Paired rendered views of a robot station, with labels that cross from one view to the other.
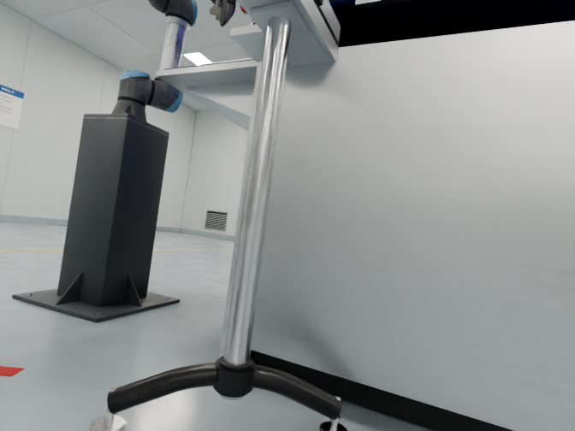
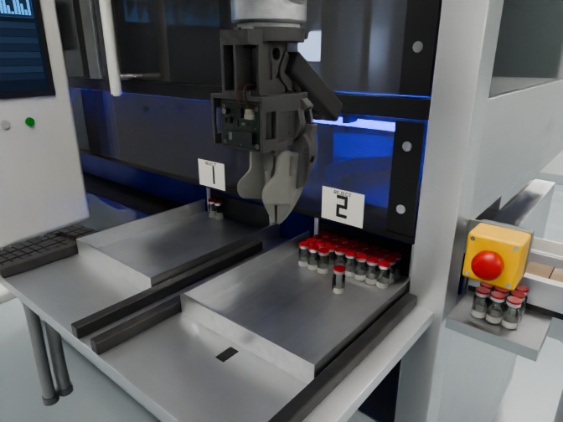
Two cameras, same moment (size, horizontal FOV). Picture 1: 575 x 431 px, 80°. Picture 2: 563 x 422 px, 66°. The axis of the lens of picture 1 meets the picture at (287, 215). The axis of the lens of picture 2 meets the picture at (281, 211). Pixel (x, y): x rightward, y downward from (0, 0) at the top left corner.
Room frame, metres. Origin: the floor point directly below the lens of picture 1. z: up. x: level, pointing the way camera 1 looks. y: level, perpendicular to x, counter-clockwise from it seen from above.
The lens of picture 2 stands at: (1.04, 0.77, 1.27)
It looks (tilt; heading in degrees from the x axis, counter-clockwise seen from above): 20 degrees down; 285
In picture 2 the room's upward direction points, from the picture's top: straight up
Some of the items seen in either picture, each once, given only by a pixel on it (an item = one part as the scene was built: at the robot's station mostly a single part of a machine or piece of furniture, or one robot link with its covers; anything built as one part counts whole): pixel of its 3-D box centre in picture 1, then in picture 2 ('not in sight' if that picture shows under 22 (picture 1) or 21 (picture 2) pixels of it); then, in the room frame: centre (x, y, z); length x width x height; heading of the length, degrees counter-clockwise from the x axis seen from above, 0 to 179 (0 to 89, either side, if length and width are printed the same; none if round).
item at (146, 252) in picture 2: not in sight; (183, 237); (1.46, -0.01, 0.90); 0.34 x 0.26 x 0.04; 65
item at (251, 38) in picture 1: (268, 43); (501, 317); (0.85, 0.10, 0.87); 0.14 x 0.13 x 0.02; 65
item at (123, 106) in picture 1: (130, 112); not in sight; (1.51, 0.75, 0.84); 0.15 x 0.15 x 0.10
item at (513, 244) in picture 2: not in sight; (497, 253); (0.88, 0.13, 1.00); 0.08 x 0.07 x 0.07; 65
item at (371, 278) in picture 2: not in sight; (344, 261); (1.11, 0.04, 0.90); 0.18 x 0.02 x 0.05; 155
